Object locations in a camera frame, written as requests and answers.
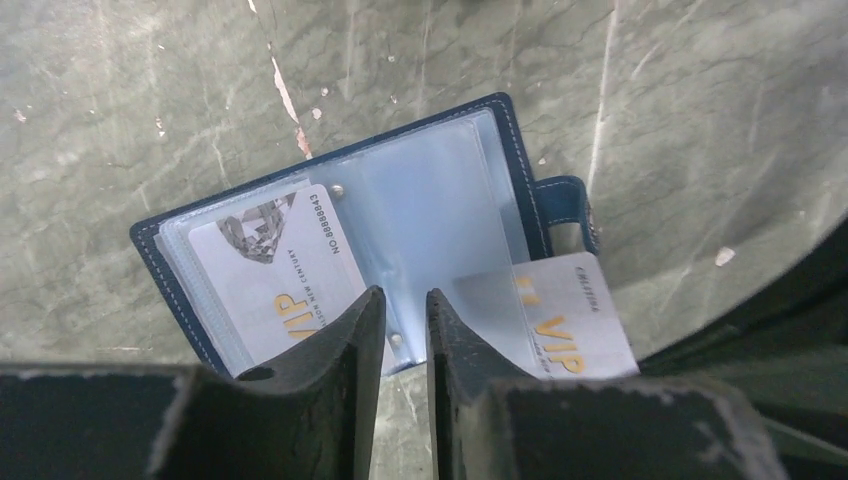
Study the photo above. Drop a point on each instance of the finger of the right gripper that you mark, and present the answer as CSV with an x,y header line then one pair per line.
x,y
785,348

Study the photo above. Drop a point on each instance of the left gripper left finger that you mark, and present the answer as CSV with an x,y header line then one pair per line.
x,y
308,413

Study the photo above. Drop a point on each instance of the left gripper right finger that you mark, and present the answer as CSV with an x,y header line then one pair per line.
x,y
491,420

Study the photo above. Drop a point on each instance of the blue card holder wallet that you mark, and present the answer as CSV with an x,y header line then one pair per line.
x,y
445,197

